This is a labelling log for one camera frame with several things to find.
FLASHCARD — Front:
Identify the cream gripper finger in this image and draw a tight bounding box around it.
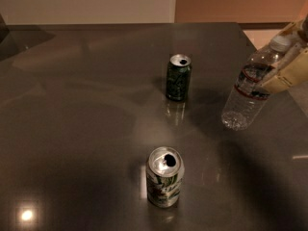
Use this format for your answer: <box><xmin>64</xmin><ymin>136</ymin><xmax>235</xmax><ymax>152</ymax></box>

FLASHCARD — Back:
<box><xmin>260</xmin><ymin>48</ymin><xmax>308</xmax><ymax>93</ymax></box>
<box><xmin>278</xmin><ymin>20</ymin><xmax>304</xmax><ymax>42</ymax></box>

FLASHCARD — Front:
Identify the clear plastic water bottle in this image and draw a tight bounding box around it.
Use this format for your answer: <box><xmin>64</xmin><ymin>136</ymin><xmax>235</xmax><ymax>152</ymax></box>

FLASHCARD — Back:
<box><xmin>221</xmin><ymin>36</ymin><xmax>291</xmax><ymax>131</ymax></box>

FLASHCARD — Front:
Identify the dark green soda can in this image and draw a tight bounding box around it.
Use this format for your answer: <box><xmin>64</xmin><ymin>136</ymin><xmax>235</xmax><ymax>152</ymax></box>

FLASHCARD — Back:
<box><xmin>166</xmin><ymin>54</ymin><xmax>192</xmax><ymax>102</ymax></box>

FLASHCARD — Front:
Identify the silver green soda can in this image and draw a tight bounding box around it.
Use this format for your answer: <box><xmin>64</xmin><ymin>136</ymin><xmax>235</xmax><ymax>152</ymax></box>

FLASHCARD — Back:
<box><xmin>146</xmin><ymin>146</ymin><xmax>185</xmax><ymax>208</ymax></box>

